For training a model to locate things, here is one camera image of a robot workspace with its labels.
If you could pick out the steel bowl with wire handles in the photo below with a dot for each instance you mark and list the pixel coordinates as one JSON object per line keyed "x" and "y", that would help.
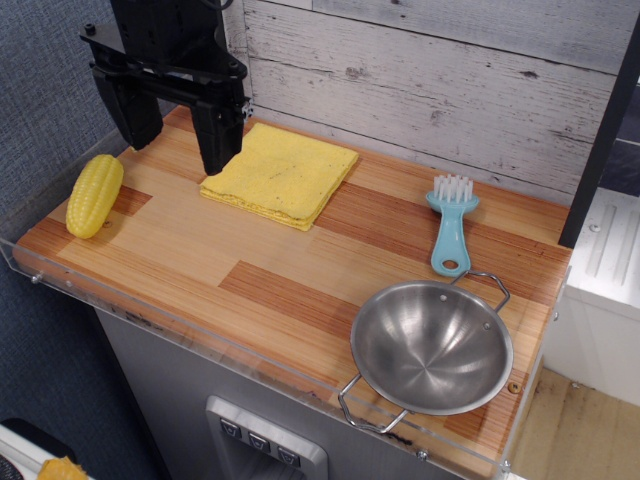
{"x": 430, "y": 348}

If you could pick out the silver dispenser button panel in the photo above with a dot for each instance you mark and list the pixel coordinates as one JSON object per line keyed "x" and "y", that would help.
{"x": 251, "y": 447}

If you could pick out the light blue dish brush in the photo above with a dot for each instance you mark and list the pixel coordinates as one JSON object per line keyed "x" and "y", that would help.
{"x": 452, "y": 197}

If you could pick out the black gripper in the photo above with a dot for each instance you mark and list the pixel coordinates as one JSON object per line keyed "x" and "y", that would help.
{"x": 170, "y": 50}

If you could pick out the white toy appliance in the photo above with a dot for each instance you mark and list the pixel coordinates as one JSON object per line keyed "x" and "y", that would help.
{"x": 593, "y": 337}

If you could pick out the grey toy fridge cabinet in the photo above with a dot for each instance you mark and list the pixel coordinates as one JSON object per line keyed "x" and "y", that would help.
{"x": 172, "y": 377}

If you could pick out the folded yellow towel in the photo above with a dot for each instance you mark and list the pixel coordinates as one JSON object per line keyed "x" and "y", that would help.
{"x": 281, "y": 175}

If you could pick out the yellow object bottom left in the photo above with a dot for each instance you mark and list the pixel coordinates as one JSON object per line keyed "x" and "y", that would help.
{"x": 61, "y": 469}

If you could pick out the yellow plastic corn cob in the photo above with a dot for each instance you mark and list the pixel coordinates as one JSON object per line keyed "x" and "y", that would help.
{"x": 93, "y": 195}

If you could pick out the black vertical post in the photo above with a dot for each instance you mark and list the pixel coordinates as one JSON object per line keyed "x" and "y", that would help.
{"x": 612, "y": 119}

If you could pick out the clear acrylic table guard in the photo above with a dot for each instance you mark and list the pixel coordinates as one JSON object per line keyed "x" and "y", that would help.
{"x": 179, "y": 260}

